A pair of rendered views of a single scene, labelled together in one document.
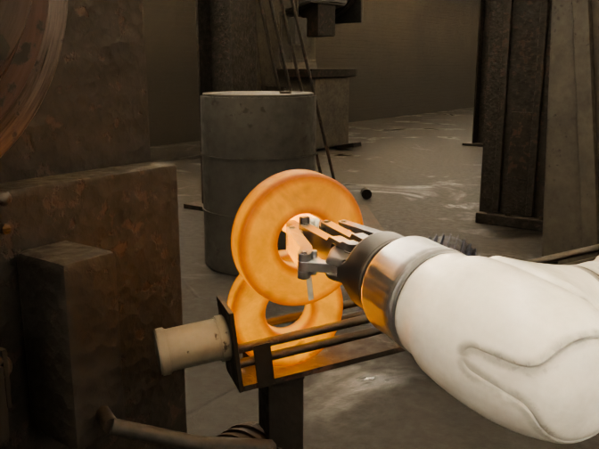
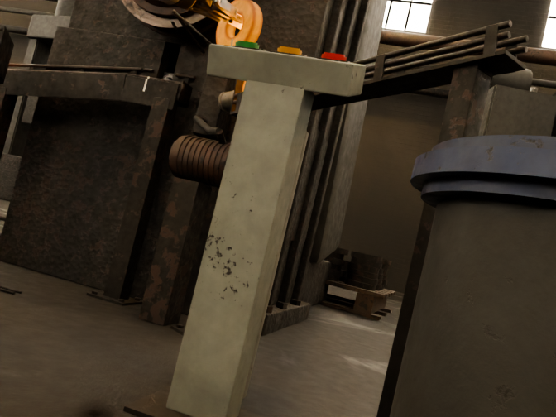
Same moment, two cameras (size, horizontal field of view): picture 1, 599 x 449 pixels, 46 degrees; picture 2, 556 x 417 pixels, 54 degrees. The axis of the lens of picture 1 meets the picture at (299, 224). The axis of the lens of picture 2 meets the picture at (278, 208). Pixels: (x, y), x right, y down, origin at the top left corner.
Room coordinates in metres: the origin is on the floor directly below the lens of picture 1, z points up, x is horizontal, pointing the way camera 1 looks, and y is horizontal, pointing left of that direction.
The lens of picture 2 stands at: (0.47, -1.43, 0.30)
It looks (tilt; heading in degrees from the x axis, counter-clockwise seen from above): 3 degrees up; 70
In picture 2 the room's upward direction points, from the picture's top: 13 degrees clockwise
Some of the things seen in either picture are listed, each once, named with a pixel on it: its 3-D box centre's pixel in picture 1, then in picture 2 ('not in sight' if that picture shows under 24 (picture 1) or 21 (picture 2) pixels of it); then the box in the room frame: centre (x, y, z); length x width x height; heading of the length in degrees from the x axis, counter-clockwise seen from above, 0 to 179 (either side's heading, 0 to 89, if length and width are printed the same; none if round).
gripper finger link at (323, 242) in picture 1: (326, 248); (210, 8); (0.68, -0.03, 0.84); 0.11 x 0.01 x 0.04; 27
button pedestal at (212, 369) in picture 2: not in sight; (246, 227); (0.74, -0.58, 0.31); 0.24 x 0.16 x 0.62; 144
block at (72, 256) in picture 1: (70, 341); (217, 102); (0.82, 0.29, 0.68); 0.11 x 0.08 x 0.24; 54
